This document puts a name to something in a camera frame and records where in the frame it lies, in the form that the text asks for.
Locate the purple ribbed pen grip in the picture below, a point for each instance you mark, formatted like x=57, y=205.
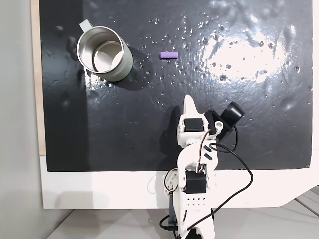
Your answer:
x=169, y=55

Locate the glossy black table mat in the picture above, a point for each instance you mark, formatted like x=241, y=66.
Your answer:
x=124, y=124

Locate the black table clamp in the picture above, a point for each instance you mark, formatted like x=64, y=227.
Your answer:
x=172, y=209

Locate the pale green steel mug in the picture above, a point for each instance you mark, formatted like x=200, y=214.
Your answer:
x=124, y=67

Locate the beige wooden board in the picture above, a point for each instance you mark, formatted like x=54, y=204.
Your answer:
x=35, y=74

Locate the black camera with mount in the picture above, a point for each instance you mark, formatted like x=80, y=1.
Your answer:
x=231, y=112

